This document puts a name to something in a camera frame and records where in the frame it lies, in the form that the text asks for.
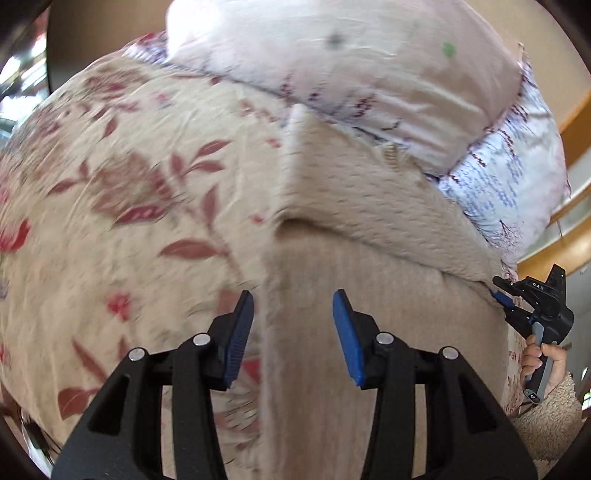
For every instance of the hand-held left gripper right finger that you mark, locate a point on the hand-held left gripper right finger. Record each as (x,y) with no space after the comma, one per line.
(347,337)

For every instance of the pale blue printed pillow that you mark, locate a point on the pale blue printed pillow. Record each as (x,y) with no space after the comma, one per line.
(512,175)

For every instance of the dark panel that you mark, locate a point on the dark panel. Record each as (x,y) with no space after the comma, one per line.
(92,32)

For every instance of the person's right hand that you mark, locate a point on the person's right hand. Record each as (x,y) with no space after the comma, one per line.
(531,362)

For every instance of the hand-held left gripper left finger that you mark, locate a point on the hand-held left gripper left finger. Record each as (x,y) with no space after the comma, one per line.
(240,334)

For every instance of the beige knitted sweater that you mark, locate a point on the beige knitted sweater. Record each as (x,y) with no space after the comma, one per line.
(332,277)

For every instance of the person's right forearm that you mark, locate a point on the person's right forearm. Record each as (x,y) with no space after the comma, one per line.
(549,420)

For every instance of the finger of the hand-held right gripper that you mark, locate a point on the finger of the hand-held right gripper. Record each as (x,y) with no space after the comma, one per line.
(507,285)
(504,300)

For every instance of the floral beige bedsheet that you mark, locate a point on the floral beige bedsheet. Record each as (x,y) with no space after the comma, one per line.
(115,194)

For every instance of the wooden furniture frame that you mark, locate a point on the wooden furniture frame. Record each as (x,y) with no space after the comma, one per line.
(575,138)

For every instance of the pink floral pillow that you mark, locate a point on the pink floral pillow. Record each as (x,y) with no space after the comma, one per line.
(351,69)

